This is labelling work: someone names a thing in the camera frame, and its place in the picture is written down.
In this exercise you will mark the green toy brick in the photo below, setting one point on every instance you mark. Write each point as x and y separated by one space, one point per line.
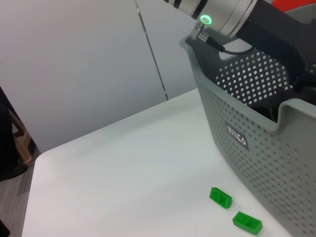
247 222
221 197

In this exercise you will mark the black furniture piece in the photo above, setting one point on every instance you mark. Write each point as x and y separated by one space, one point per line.
6 138

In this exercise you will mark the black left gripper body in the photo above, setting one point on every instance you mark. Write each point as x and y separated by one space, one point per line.
276 29

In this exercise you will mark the brown wooden stool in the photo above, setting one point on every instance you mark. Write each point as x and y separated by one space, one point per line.
22 143

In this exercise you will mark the grey perforated plastic storage bin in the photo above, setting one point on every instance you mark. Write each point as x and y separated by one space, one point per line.
247 172

